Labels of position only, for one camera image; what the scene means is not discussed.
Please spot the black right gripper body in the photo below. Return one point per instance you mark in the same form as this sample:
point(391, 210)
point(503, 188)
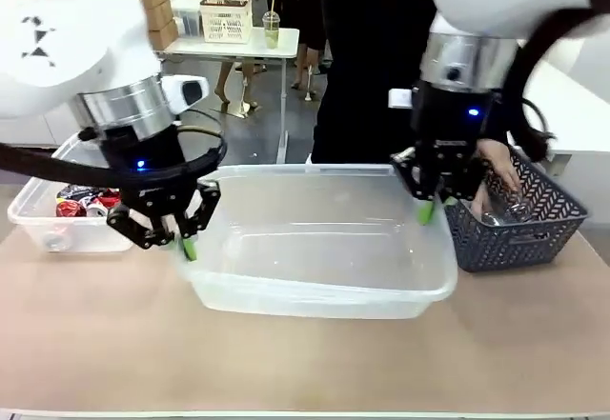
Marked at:
point(448, 129)

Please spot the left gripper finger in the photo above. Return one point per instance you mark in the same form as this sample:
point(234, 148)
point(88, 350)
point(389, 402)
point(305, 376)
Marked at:
point(205, 210)
point(143, 234)

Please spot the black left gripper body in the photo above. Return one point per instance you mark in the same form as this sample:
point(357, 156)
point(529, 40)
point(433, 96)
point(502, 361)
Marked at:
point(148, 172)

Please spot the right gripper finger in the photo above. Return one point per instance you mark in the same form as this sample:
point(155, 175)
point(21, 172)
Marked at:
point(467, 179)
point(419, 186)

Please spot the clear plastic bottle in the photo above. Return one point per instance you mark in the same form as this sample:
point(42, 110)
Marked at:
point(510, 213)

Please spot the large clear plastic bin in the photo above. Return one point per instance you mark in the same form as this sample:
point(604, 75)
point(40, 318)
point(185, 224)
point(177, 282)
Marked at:
point(310, 248)

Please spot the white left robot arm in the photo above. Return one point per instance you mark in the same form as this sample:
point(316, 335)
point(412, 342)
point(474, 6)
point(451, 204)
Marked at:
point(57, 34)

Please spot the dark grey lattice basket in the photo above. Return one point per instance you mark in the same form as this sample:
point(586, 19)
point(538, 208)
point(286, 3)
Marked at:
point(505, 248)

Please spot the cream plastic basket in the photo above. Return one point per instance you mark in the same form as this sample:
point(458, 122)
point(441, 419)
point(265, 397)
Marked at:
point(226, 25)

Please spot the person's right hand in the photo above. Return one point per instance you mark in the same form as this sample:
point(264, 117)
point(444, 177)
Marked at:
point(479, 201)

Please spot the person's left hand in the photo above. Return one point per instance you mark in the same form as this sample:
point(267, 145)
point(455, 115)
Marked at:
point(498, 160)

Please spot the crushed white and red can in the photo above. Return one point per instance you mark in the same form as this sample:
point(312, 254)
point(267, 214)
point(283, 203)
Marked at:
point(96, 210)

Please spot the crushed dark can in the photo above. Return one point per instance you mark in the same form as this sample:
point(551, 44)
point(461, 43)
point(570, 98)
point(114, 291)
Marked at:
point(74, 193)

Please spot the standing person's torso and legs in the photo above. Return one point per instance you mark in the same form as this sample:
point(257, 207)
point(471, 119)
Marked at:
point(372, 58)

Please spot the small clear plastic bin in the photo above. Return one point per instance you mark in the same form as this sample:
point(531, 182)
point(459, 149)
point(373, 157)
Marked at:
point(33, 229)

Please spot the white side table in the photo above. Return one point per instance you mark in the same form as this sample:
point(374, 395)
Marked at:
point(572, 120)

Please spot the white folding table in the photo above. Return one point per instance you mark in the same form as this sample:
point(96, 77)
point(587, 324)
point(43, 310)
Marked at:
point(229, 48)

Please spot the clear plastic container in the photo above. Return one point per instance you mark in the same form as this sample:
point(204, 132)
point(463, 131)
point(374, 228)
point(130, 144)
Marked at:
point(186, 22)

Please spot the plastic cup with straw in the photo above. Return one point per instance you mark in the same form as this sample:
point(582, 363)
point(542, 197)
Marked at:
point(271, 34)

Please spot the person in black dress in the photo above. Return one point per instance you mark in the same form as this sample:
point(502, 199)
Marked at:
point(305, 1)

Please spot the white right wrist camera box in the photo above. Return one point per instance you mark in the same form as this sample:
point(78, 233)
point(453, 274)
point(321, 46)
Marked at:
point(398, 98)

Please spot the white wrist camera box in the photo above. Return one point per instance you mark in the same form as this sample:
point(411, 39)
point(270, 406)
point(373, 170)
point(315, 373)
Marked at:
point(178, 91)
point(398, 98)

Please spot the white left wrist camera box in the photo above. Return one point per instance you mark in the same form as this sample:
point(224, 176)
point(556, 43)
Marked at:
point(178, 91)

